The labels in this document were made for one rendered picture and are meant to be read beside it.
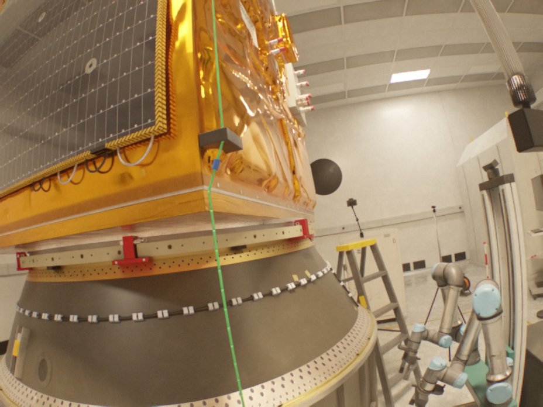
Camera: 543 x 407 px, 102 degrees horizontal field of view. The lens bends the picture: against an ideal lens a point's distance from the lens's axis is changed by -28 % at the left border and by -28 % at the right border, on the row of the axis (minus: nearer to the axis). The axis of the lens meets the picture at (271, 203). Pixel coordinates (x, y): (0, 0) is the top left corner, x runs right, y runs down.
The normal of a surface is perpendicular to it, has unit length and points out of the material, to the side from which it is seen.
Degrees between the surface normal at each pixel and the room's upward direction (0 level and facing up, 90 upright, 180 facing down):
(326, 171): 90
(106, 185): 97
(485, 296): 82
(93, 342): 62
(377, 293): 90
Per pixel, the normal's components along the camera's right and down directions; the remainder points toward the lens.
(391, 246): -0.24, -0.07
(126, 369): 0.07, -0.57
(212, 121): 0.58, -0.16
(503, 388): -0.61, 0.13
